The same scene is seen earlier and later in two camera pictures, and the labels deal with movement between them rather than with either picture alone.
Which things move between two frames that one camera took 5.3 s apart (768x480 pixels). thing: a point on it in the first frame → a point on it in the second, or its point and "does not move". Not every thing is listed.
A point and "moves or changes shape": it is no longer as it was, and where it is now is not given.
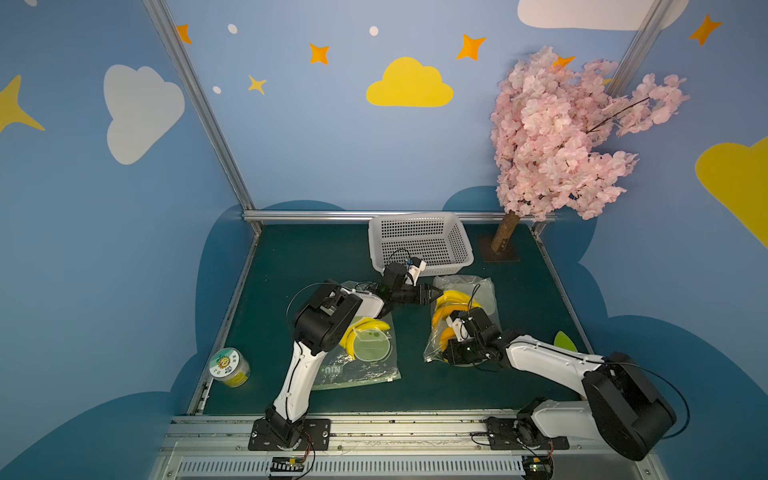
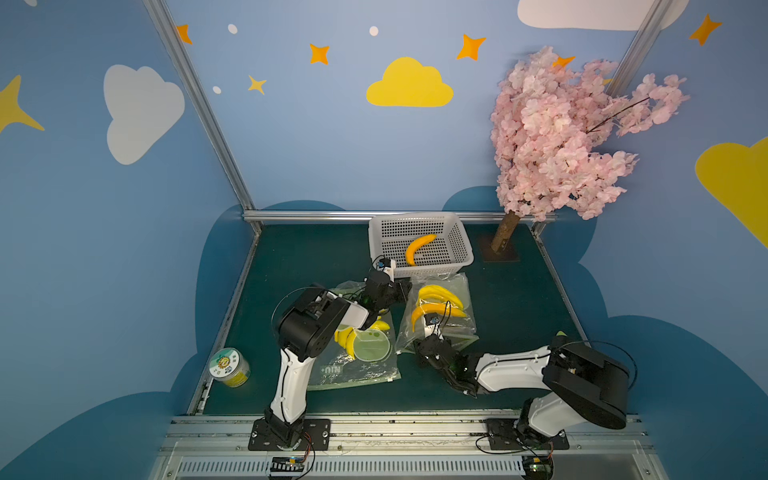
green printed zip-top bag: x=367 y=354 does not move
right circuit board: x=538 y=467 does not move
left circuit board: x=286 y=464 does not move
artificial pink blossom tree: x=549 y=114 does not move
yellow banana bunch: x=448 y=302 moves or changes shape
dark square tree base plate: x=508 y=255 does not move
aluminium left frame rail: x=253 y=243 does not move
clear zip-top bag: x=459 y=292 moves or changes shape
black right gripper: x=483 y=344 → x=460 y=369
